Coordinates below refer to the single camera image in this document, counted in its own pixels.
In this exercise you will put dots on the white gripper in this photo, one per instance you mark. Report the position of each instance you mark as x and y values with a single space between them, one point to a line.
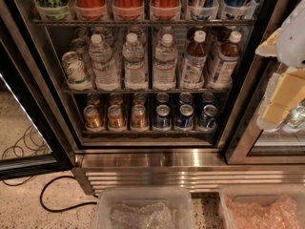
293 45

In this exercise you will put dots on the blue pepsi can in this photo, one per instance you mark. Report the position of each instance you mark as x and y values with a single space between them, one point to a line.
184 117
207 98
162 99
162 117
207 118
185 98

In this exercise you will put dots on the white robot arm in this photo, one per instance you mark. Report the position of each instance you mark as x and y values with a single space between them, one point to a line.
284 90

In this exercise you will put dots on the stainless steel fridge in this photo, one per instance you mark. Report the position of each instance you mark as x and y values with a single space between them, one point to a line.
235 152

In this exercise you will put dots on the red coca-cola can right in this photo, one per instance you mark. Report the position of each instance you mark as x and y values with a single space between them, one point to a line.
164 9

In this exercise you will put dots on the gold can back right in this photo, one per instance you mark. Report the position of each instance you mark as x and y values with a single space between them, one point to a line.
139 99

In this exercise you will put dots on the gold can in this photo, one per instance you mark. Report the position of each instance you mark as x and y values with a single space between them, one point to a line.
94 120
116 99
116 120
139 120
139 99
93 99

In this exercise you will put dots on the gold can front right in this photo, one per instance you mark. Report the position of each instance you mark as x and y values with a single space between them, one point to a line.
139 120

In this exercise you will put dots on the gold can back middle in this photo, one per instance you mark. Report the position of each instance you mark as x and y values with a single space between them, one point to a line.
116 99

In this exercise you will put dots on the gold can front middle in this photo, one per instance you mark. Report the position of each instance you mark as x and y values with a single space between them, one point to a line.
116 120

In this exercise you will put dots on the gold can back left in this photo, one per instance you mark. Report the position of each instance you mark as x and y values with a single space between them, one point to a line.
93 99

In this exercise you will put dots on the gold can front left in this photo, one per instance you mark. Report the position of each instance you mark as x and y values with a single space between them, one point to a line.
94 120

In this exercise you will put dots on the green white soda can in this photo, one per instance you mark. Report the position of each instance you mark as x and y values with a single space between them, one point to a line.
74 68

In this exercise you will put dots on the open glass fridge door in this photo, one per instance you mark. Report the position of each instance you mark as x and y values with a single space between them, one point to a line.
20 73

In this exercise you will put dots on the tea bottle front right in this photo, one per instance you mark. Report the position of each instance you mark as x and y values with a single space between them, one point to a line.
223 61

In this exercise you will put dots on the tea bottle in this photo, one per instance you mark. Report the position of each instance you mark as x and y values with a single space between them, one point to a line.
193 61
223 61

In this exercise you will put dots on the tea bottle front left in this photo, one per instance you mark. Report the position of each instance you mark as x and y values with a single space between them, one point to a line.
193 61

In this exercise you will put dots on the water bottle front right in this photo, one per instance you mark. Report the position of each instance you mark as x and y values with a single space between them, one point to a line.
164 63

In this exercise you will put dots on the water bottle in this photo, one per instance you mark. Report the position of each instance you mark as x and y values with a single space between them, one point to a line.
135 77
164 63
104 65

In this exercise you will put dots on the water bottle front middle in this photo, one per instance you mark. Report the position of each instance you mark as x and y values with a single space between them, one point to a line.
135 77

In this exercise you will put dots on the clear plastic bin right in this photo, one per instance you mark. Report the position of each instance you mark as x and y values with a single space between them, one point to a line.
263 194

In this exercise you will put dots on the clear plastic bin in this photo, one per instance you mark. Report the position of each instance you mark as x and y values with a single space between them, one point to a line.
174 197
263 194

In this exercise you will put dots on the water bottle front left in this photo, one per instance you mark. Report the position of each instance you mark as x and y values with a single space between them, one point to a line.
104 65

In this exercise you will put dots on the clear bubble wrap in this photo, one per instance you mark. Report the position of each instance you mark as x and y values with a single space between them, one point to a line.
153 216

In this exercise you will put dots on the clear plastic bin left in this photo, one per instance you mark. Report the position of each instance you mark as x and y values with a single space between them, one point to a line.
174 197

